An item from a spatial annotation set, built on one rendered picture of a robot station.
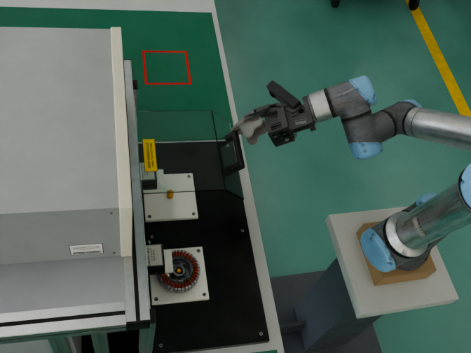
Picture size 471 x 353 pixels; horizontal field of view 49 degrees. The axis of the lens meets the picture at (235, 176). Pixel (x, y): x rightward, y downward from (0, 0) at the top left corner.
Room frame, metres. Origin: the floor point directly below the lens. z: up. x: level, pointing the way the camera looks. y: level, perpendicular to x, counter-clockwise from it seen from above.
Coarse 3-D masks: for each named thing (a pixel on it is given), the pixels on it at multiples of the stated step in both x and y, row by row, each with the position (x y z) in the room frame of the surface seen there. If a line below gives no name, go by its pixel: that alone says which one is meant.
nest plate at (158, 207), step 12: (192, 192) 0.79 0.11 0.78; (144, 204) 0.70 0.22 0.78; (156, 204) 0.71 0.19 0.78; (168, 204) 0.73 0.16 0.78; (180, 204) 0.74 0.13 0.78; (192, 204) 0.75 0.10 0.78; (156, 216) 0.68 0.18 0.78; (168, 216) 0.69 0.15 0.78; (180, 216) 0.70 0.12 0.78; (192, 216) 0.71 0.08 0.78
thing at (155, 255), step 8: (152, 248) 0.52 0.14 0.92; (160, 248) 0.53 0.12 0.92; (152, 256) 0.50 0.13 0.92; (160, 256) 0.50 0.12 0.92; (168, 256) 0.53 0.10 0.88; (152, 264) 0.48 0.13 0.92; (160, 264) 0.49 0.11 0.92; (168, 264) 0.51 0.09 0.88; (152, 272) 0.47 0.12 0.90; (160, 272) 0.48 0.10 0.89; (168, 272) 0.49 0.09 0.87
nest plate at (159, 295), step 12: (192, 252) 0.60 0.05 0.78; (204, 264) 0.58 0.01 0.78; (156, 276) 0.51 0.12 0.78; (204, 276) 0.55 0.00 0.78; (156, 288) 0.48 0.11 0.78; (204, 288) 0.52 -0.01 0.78; (156, 300) 0.44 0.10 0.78; (168, 300) 0.45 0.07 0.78; (180, 300) 0.46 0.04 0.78; (192, 300) 0.48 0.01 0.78
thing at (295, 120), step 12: (276, 108) 0.88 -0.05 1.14; (288, 108) 0.89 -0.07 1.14; (300, 108) 0.89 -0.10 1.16; (276, 120) 0.85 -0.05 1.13; (288, 120) 0.85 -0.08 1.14; (300, 120) 0.85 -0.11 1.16; (312, 120) 0.85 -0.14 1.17; (276, 132) 0.82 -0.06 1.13; (288, 132) 0.83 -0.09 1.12; (276, 144) 0.82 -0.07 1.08
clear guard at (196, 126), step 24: (144, 120) 0.78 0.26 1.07; (168, 120) 0.80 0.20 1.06; (192, 120) 0.82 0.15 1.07; (216, 120) 0.85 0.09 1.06; (168, 144) 0.73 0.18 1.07; (192, 144) 0.75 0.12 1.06; (216, 144) 0.77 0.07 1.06; (168, 168) 0.66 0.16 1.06; (192, 168) 0.68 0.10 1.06; (216, 168) 0.70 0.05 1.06; (144, 192) 0.58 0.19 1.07; (168, 192) 0.60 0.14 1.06; (240, 192) 0.69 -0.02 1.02
